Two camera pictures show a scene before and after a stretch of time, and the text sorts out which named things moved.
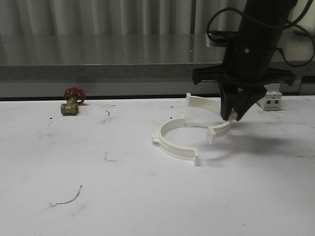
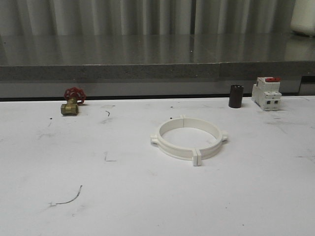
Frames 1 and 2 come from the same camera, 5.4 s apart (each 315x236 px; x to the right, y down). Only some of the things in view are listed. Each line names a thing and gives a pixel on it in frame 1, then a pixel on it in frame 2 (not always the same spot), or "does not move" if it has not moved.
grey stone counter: (128, 65) does not move
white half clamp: (177, 151) does not move
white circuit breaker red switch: (272, 99) does not move
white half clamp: (216, 131) -> (205, 152)
